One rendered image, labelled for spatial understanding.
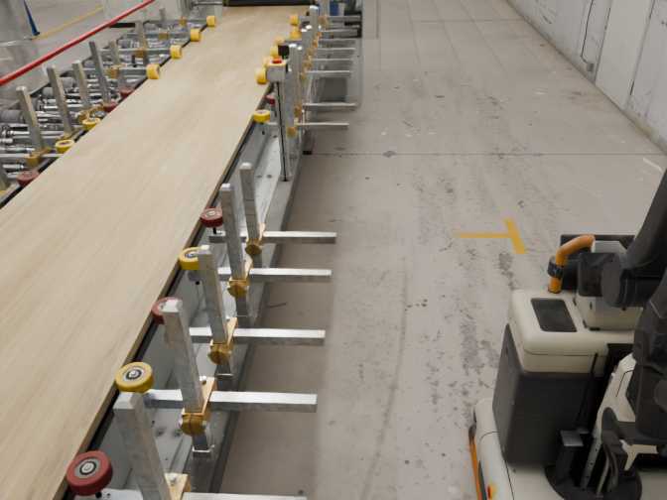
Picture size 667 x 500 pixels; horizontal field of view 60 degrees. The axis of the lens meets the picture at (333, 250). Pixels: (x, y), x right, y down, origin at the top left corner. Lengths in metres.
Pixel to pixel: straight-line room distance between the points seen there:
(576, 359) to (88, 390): 1.21
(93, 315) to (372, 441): 1.22
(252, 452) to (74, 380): 1.06
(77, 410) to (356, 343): 1.63
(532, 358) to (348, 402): 1.05
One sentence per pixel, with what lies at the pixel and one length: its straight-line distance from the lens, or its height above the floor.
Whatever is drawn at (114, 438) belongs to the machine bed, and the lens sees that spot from 1.51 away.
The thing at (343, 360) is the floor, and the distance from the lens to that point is 2.68.
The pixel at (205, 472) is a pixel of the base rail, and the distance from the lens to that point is 1.46.
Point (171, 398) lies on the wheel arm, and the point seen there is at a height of 0.84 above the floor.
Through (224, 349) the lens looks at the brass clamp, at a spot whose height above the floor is 0.82.
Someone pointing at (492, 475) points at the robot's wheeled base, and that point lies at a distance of 2.00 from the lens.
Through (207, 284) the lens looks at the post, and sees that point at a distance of 1.45.
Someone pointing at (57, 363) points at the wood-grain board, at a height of 0.90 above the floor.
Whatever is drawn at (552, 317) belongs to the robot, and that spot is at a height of 0.81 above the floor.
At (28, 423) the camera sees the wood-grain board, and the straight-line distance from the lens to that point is 1.42.
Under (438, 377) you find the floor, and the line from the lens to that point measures 2.63.
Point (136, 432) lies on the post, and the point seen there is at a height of 1.08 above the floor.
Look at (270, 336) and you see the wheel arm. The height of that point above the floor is 0.82.
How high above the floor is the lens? 1.84
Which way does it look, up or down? 33 degrees down
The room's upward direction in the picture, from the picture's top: 2 degrees counter-clockwise
